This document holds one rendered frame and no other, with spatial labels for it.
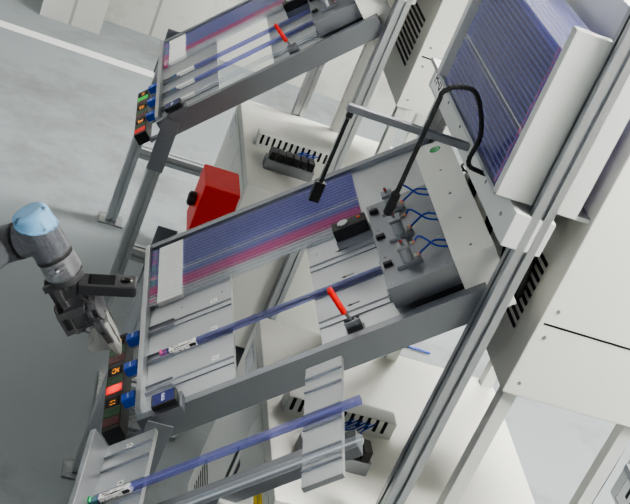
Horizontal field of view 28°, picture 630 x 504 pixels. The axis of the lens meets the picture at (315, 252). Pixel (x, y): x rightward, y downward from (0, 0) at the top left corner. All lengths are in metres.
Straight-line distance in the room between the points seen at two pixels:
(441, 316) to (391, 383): 0.77
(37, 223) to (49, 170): 2.45
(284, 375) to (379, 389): 0.70
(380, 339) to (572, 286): 0.37
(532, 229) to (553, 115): 0.21
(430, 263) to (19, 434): 1.51
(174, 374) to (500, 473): 0.86
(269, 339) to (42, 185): 1.88
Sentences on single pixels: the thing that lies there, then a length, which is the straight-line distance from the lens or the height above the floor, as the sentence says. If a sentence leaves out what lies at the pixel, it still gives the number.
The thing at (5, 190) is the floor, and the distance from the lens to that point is 4.63.
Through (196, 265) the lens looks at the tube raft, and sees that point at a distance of 2.84.
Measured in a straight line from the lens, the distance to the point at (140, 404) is 2.46.
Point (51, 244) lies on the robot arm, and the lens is 2.44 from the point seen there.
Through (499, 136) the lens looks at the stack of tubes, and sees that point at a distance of 2.33.
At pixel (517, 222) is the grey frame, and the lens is 2.23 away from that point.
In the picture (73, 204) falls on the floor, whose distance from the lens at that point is 4.68.
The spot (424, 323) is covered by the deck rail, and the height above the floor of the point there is 1.10.
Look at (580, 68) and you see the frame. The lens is 2.17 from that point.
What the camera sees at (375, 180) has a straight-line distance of 2.86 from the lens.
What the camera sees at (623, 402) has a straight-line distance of 2.56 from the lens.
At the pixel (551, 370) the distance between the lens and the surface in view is 2.47.
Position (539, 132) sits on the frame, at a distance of 2.19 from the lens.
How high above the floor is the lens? 2.13
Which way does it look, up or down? 25 degrees down
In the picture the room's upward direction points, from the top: 23 degrees clockwise
